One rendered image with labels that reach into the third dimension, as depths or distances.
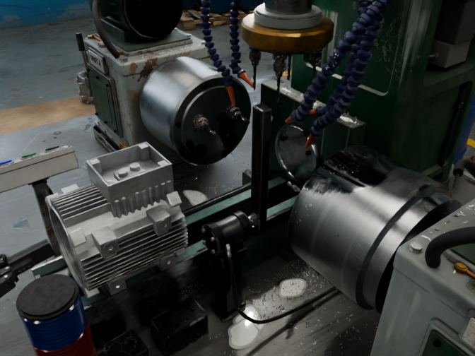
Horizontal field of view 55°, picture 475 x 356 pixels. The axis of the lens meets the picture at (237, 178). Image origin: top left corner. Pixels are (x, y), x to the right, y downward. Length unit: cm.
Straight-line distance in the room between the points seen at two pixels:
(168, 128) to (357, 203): 55
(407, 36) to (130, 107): 73
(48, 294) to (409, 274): 44
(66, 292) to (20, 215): 88
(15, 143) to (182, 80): 78
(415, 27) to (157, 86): 62
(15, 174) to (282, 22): 61
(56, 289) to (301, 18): 62
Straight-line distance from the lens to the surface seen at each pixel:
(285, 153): 113
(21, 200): 143
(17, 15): 644
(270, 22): 88
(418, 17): 97
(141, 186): 81
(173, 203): 83
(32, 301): 51
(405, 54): 99
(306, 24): 89
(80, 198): 83
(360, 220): 74
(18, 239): 129
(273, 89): 111
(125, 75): 127
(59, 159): 105
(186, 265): 93
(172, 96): 113
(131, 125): 133
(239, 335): 97
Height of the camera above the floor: 157
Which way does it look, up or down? 34 degrees down
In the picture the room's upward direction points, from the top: straight up
